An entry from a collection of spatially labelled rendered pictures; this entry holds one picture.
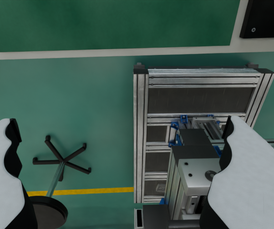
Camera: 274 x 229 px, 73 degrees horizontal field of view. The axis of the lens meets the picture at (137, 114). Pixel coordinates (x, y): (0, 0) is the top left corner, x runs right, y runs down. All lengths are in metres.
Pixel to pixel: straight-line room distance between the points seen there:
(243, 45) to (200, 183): 0.38
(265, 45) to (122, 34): 0.38
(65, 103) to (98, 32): 1.05
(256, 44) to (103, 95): 1.06
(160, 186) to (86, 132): 0.80
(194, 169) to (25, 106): 1.38
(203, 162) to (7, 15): 0.60
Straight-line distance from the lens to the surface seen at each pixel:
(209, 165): 0.53
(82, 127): 1.60
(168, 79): 1.13
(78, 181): 2.09
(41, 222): 1.58
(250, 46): 0.61
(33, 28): 0.56
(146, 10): 0.51
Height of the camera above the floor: 1.26
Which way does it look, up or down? 58 degrees down
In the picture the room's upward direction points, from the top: 176 degrees clockwise
